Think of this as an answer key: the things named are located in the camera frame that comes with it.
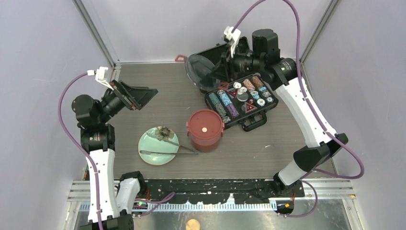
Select black spiky sea cucumber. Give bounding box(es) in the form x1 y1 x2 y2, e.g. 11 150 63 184
155 126 175 140

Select light green ceramic plate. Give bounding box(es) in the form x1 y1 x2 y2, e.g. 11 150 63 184
138 126 179 166

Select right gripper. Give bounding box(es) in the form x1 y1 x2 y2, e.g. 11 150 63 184
208 44 262 83

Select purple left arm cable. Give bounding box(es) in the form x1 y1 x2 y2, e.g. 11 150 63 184
57 72 176 230

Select red steel-lined lunch box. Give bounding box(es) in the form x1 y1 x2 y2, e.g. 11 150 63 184
191 139 220 152

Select black poker chip case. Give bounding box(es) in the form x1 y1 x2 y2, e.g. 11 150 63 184
196 43 279 132

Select round beige object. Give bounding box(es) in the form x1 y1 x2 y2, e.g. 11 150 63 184
185 219 201 230

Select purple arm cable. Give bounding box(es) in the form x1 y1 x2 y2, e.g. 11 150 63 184
231 0 365 219
57 72 176 230

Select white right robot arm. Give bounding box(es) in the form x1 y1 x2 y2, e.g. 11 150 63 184
214 26 348 197

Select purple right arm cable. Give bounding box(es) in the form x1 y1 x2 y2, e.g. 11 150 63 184
231 0 365 219

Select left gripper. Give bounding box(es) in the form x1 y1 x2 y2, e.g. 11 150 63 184
99 80 157 124

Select metal tongs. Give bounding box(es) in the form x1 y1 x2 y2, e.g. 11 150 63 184
139 133 199 155

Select red lunch box with food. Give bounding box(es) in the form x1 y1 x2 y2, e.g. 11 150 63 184
186 109 225 145

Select red lunch box lid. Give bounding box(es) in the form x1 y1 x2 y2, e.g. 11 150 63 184
187 109 224 140

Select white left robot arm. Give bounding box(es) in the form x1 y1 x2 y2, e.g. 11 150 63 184
71 67 158 230

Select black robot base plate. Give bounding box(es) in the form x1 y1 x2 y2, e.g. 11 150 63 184
136 179 305 205

